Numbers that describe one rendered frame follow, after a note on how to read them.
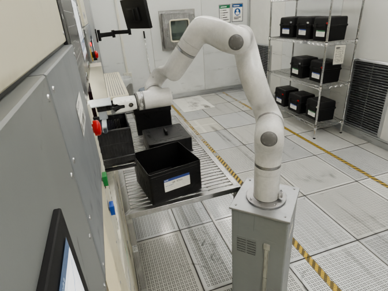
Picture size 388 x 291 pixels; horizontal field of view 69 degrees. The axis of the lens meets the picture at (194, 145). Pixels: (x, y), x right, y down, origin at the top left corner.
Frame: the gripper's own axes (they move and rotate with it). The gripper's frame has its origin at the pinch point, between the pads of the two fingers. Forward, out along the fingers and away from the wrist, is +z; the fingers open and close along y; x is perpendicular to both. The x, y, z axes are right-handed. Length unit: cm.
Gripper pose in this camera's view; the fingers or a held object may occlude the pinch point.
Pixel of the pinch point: (101, 106)
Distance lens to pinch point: 130.9
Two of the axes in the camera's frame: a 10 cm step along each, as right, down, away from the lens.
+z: -9.5, 1.9, -2.5
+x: -0.7, -9.0, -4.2
